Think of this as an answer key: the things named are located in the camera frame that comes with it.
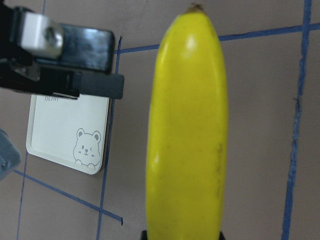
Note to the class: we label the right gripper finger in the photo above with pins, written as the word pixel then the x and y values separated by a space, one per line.
pixel 144 235

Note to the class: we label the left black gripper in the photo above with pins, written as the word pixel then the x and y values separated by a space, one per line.
pixel 40 56

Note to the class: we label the white rectangular bear plate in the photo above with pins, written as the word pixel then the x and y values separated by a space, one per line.
pixel 69 132

